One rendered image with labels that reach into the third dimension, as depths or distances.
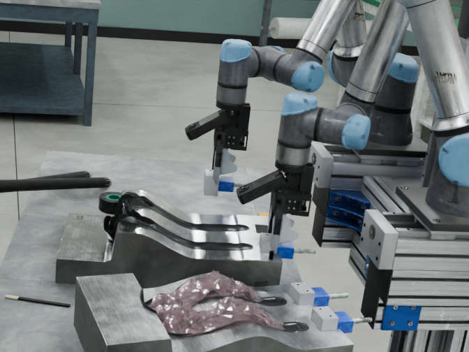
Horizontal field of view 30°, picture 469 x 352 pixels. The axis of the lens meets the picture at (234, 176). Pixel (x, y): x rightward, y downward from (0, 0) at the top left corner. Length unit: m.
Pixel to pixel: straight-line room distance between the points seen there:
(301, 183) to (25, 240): 0.69
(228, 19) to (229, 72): 6.55
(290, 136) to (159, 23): 6.71
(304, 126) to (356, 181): 0.58
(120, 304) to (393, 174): 1.05
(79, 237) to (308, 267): 2.14
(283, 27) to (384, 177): 5.20
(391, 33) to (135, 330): 0.85
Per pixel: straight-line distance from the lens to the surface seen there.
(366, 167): 2.43
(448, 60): 1.81
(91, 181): 2.46
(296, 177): 1.96
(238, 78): 2.15
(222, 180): 2.25
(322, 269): 4.07
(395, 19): 1.94
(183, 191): 2.55
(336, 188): 2.43
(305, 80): 2.10
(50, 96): 5.96
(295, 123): 1.89
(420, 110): 5.87
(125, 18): 8.51
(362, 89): 1.98
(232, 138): 2.21
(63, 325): 1.83
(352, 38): 2.44
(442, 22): 1.80
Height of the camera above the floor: 1.72
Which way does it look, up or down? 20 degrees down
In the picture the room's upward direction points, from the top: 7 degrees clockwise
